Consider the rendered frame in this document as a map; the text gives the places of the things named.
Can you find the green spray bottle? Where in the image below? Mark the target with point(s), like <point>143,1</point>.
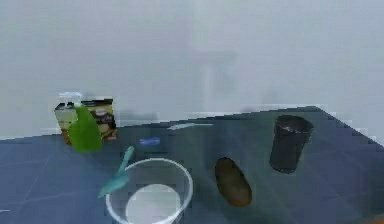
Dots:
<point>85,131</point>

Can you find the clear glass bowl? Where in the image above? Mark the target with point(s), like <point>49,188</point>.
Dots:
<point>150,200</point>

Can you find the brown food box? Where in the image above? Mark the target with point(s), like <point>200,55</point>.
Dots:
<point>106,121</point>

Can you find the blue credit card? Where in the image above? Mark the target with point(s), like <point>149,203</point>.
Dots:
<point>149,141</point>

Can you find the brown potato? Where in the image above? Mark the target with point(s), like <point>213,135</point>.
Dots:
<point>233,182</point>

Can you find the black cup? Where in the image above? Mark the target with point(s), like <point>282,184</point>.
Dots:
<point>289,143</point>

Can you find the teal spatula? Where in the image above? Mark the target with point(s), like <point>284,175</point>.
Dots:
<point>117,178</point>

